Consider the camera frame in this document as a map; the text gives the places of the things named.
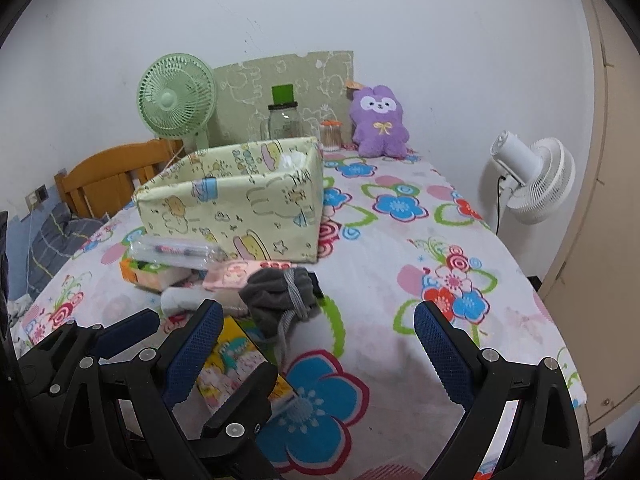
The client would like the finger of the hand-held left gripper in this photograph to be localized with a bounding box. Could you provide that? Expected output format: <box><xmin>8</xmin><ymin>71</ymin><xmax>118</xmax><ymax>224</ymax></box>
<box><xmin>20</xmin><ymin>310</ymin><xmax>161</xmax><ymax>396</ymax></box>
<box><xmin>200</xmin><ymin>361</ymin><xmax>282</xmax><ymax>480</ymax></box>

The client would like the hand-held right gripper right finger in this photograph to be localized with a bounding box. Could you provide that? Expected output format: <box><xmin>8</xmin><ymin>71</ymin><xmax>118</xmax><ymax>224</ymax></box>
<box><xmin>414</xmin><ymin>301</ymin><xmax>586</xmax><ymax>480</ymax></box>

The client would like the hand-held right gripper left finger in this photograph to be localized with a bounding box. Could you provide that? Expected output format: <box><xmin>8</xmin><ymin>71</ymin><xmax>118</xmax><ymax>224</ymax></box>
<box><xmin>55</xmin><ymin>301</ymin><xmax>224</xmax><ymax>480</ymax></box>

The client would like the yellow cartoon box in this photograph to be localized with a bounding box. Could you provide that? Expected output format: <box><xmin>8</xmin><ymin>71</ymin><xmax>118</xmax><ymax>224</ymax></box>
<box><xmin>196</xmin><ymin>315</ymin><xmax>297</xmax><ymax>415</ymax></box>

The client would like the orange box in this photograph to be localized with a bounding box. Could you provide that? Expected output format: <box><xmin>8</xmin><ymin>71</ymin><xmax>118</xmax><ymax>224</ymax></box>
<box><xmin>120</xmin><ymin>258</ymin><xmax>208</xmax><ymax>294</ymax></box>

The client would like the pink patterned cloth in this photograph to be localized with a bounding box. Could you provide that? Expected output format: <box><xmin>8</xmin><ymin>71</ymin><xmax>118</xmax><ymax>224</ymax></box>
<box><xmin>202</xmin><ymin>260</ymin><xmax>296</xmax><ymax>294</ymax></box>

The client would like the clear bag of pens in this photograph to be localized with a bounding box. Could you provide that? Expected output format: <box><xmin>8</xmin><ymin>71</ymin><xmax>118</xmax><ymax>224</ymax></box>
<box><xmin>130</xmin><ymin>237</ymin><xmax>227</xmax><ymax>272</ymax></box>

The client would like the grey drawstring pouch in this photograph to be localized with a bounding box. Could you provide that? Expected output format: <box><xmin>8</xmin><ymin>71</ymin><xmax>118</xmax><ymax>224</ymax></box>
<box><xmin>239</xmin><ymin>267</ymin><xmax>325</xmax><ymax>357</ymax></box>

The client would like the cartoon-printed yellow storage box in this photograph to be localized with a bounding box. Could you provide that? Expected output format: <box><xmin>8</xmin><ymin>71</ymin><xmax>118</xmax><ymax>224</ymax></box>
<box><xmin>135</xmin><ymin>136</ymin><xmax>325</xmax><ymax>264</ymax></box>

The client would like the floral printed blanket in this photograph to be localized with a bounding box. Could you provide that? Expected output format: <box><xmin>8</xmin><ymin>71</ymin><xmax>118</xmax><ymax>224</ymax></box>
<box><xmin>20</xmin><ymin>146</ymin><xmax>586</xmax><ymax>480</ymax></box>

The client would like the white crumpled cloth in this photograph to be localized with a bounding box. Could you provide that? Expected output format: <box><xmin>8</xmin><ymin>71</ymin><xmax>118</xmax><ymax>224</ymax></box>
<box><xmin>4</xmin><ymin>294</ymin><xmax>37</xmax><ymax>347</ymax></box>

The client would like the grey plaid bedding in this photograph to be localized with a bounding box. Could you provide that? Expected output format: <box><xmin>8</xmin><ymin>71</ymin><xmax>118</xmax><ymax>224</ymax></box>
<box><xmin>27</xmin><ymin>203</ymin><xmax>109</xmax><ymax>302</ymax></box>

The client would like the wooden bed headboard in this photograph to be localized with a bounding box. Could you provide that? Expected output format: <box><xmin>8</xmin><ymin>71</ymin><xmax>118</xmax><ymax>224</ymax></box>
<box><xmin>54</xmin><ymin>139</ymin><xmax>184</xmax><ymax>219</ymax></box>

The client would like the white standing fan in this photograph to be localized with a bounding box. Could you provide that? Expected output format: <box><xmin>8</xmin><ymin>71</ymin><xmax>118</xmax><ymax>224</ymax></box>
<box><xmin>480</xmin><ymin>130</ymin><xmax>577</xmax><ymax>234</ymax></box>

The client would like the beige door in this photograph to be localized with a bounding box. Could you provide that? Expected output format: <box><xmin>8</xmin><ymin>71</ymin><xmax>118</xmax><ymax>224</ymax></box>
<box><xmin>540</xmin><ymin>0</ymin><xmax>640</xmax><ymax>436</ymax></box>

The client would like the green desk fan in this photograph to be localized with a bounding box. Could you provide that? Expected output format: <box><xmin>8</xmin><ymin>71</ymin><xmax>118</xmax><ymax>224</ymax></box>
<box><xmin>137</xmin><ymin>55</ymin><xmax>218</xmax><ymax>155</ymax></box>

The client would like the glass jar with black lid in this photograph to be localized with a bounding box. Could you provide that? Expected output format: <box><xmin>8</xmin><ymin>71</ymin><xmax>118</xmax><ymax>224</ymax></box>
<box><xmin>260</xmin><ymin>101</ymin><xmax>302</xmax><ymax>141</ymax></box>

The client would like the purple plush rabbit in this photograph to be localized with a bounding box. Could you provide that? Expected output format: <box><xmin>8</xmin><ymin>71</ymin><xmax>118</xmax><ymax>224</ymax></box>
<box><xmin>346</xmin><ymin>80</ymin><xmax>411</xmax><ymax>159</ymax></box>

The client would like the small jar with orange lid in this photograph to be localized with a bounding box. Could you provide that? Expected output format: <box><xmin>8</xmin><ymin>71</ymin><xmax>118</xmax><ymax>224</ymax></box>
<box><xmin>320</xmin><ymin>120</ymin><xmax>344</xmax><ymax>154</ymax></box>

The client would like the green cartoon-printed board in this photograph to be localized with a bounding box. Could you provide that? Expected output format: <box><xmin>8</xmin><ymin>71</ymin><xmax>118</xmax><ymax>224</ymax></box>
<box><xmin>212</xmin><ymin>50</ymin><xmax>355</xmax><ymax>147</ymax></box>

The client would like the wall socket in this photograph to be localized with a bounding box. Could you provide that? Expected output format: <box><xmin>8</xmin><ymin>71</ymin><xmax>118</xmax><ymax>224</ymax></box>
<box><xmin>25</xmin><ymin>185</ymin><xmax>51</xmax><ymax>209</ymax></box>

